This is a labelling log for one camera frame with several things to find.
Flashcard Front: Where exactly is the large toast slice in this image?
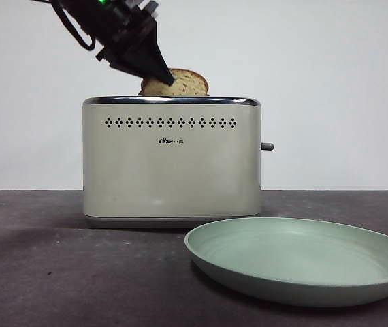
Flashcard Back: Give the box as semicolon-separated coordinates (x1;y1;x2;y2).
140;67;211;97

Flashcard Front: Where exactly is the pale green round plate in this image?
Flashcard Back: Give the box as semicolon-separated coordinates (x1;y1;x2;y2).
184;217;388;308

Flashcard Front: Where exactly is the cream two-slot toaster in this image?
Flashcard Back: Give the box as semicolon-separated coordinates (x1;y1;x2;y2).
81;95;262;230

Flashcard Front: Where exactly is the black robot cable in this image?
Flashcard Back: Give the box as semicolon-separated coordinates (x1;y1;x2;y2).
49;0;97;52

